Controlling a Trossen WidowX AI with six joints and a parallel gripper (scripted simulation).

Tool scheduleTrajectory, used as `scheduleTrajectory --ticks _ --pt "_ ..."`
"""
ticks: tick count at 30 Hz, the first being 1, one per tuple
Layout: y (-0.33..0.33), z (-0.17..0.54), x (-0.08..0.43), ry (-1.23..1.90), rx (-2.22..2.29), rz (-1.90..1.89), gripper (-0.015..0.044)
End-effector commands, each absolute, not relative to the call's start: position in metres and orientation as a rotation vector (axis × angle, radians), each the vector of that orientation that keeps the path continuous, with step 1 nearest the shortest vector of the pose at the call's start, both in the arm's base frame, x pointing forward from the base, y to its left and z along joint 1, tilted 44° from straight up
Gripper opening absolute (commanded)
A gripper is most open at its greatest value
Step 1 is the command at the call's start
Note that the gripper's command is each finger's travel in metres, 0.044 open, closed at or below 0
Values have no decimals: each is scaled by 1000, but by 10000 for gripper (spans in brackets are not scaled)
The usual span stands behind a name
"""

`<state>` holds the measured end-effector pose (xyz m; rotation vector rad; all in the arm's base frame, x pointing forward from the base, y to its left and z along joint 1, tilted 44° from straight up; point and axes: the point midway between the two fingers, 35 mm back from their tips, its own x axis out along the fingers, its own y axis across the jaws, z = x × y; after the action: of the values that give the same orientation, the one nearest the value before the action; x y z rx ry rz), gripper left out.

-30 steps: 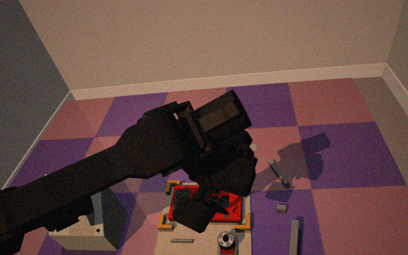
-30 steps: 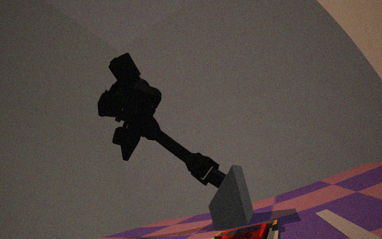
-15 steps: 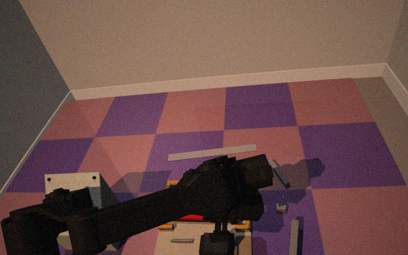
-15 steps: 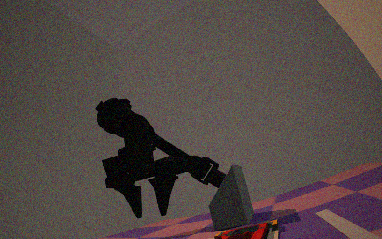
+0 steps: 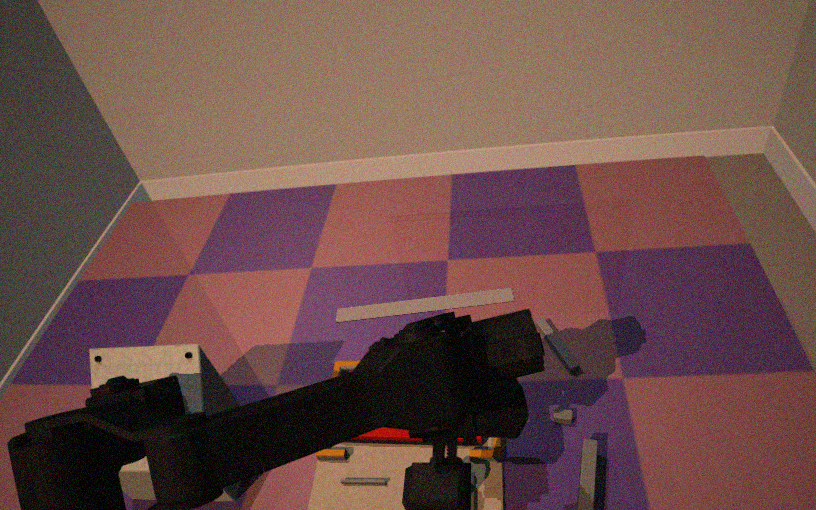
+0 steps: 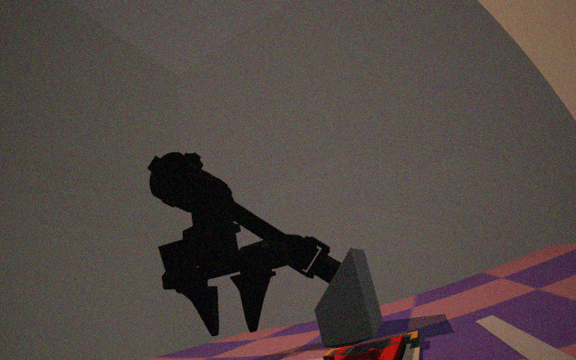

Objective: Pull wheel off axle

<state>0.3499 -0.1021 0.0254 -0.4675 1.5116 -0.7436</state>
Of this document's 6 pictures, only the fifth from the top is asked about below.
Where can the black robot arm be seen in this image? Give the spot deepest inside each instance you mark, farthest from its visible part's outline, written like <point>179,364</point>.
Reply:
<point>421,380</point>

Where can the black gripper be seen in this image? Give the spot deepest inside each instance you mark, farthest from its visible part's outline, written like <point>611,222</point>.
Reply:
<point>444,483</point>

